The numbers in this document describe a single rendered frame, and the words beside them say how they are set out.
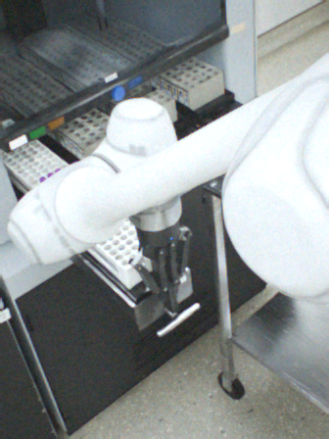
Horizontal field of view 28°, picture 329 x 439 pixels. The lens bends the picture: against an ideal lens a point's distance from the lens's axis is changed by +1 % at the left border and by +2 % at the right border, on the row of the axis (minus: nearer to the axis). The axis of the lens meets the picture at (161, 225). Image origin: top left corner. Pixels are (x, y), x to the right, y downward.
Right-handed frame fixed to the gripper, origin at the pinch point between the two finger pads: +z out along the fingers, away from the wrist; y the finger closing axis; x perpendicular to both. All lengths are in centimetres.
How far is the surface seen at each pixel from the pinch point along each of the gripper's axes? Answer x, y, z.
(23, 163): -48.8, 1.8, -6.2
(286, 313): -11, -43, 52
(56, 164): -43.2, -3.4, -5.9
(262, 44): -153, -175, 76
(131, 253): -8.3, 1.4, -6.4
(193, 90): -41, -42, -7
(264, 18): -153, -176, 63
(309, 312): -7, -48, 52
